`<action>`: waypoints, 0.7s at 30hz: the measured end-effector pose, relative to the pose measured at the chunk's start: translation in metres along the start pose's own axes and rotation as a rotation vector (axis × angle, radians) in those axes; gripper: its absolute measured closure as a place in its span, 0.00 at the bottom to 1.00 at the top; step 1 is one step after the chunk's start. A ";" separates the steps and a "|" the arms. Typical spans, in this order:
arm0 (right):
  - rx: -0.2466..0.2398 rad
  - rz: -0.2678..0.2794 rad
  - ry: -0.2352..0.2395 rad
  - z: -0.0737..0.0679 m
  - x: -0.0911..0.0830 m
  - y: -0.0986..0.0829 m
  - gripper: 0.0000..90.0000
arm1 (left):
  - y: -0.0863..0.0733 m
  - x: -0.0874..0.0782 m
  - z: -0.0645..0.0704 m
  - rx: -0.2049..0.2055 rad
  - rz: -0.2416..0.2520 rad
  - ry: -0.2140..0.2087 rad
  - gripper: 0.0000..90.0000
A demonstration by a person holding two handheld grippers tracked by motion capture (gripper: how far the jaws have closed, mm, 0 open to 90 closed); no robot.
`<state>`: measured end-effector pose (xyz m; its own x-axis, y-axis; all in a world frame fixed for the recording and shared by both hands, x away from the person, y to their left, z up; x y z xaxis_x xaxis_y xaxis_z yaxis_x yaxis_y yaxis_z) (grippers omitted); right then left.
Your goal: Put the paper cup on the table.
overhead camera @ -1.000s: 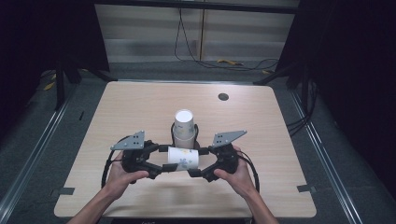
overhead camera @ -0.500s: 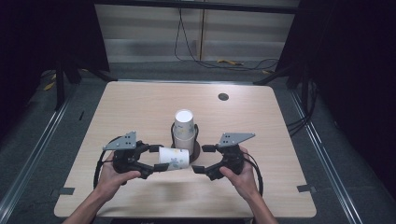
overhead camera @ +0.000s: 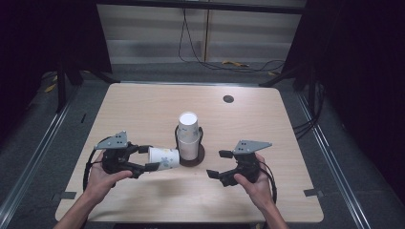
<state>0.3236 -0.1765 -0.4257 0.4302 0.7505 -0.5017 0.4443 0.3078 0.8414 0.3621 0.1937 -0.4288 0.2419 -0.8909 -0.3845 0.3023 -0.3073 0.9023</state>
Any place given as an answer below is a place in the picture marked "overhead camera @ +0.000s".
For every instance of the black stand leg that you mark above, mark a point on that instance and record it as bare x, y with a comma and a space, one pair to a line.
105, 77
280, 78

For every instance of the black stand post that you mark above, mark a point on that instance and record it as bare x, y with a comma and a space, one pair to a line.
61, 92

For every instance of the metal floor rail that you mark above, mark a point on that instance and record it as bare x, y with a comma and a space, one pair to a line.
334, 165
31, 165

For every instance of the yellow floor tape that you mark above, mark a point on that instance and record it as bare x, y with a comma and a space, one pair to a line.
235, 63
50, 88

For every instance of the grey tape piece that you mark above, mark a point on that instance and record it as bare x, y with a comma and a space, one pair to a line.
312, 192
65, 195

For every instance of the flower-print paper cup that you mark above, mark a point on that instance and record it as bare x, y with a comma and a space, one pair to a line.
164, 158

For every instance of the person's left hand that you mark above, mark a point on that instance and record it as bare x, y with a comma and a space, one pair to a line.
102, 184

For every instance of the person's right hand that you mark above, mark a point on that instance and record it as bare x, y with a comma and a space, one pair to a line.
258, 191

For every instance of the stack of white paper cups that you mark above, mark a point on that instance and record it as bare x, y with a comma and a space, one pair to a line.
188, 133

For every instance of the round dark table grommet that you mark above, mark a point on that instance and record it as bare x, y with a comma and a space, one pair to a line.
228, 99

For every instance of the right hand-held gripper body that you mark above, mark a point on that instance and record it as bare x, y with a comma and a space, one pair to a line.
246, 165

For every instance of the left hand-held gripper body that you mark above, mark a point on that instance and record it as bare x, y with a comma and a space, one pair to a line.
116, 159

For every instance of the black frame beam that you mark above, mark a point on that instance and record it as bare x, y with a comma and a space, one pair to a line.
203, 6

